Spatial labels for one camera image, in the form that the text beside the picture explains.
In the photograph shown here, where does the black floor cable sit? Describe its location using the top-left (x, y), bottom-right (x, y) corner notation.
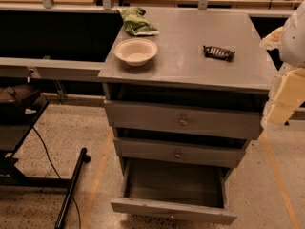
top-left (32, 126), bottom-right (82, 229)

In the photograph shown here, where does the grey middle drawer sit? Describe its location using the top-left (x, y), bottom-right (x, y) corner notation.
top-left (114, 137), bottom-right (250, 168)

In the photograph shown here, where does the black cart frame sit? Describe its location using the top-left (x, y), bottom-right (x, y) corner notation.
top-left (0, 103), bottom-right (91, 229)

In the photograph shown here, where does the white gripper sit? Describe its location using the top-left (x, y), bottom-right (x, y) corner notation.
top-left (259, 27), bottom-right (305, 125)

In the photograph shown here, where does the dark candy bar wrapper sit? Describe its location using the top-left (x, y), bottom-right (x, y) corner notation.
top-left (203, 46), bottom-right (234, 62)

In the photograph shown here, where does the white paper bowl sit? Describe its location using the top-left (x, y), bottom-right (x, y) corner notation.
top-left (114, 38), bottom-right (158, 67)

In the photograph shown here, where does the grey metal rail shelf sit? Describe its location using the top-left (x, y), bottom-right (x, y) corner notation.
top-left (0, 57), bottom-right (104, 82)

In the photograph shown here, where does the green chip bag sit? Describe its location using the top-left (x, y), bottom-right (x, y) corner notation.
top-left (119, 7), bottom-right (159, 36)

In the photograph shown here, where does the grey wooden drawer cabinet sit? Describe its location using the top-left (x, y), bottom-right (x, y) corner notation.
top-left (97, 6), bottom-right (278, 177)

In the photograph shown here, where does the dark bag on cart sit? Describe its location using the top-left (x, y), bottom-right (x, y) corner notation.
top-left (0, 84), bottom-right (48, 125)

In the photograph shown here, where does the grey top drawer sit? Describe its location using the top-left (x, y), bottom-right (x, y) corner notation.
top-left (104, 100), bottom-right (261, 139)

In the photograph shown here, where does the grey drawer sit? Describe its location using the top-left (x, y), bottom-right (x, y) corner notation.
top-left (111, 158), bottom-right (236, 225)
top-left (114, 137), bottom-right (250, 168)
top-left (104, 100), bottom-right (261, 139)

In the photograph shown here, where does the grey bottom drawer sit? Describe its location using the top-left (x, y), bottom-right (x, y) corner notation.
top-left (111, 158), bottom-right (236, 225)

